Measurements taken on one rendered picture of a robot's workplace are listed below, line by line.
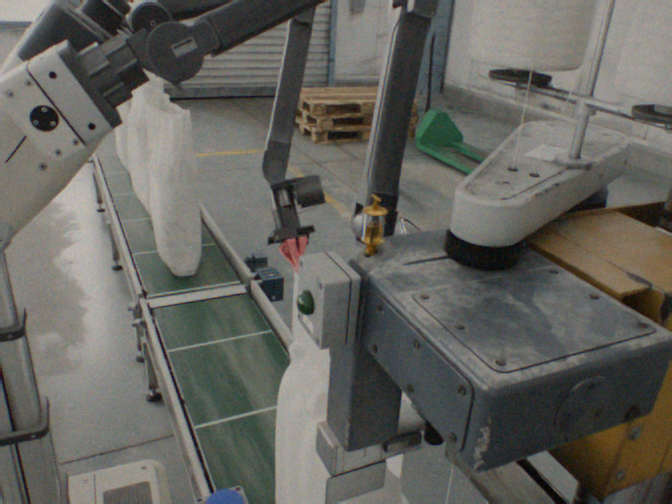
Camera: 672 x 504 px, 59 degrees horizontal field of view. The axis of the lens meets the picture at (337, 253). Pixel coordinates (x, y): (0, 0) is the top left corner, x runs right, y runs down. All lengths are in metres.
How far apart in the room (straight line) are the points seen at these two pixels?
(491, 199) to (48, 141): 0.59
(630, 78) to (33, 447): 1.34
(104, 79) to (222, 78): 7.53
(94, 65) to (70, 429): 1.87
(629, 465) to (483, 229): 0.39
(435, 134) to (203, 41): 5.56
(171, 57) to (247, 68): 7.60
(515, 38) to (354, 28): 8.23
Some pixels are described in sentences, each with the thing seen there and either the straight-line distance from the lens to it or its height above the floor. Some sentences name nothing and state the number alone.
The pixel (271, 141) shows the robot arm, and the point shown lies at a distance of 1.38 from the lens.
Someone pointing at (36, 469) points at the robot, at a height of 0.58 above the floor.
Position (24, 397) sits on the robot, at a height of 0.78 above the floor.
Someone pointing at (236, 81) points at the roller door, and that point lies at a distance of 8.46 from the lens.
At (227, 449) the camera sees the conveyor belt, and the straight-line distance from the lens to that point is 1.82.
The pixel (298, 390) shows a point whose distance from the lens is 1.32.
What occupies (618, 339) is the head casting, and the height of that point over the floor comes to 1.34.
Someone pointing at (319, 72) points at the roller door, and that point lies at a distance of 8.85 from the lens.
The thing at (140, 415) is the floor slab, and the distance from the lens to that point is 2.57.
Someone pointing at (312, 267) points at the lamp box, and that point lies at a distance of 0.68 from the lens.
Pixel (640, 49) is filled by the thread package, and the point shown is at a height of 1.58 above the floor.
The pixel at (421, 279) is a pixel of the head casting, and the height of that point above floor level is 1.34.
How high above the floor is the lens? 1.63
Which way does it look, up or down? 25 degrees down
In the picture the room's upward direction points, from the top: 4 degrees clockwise
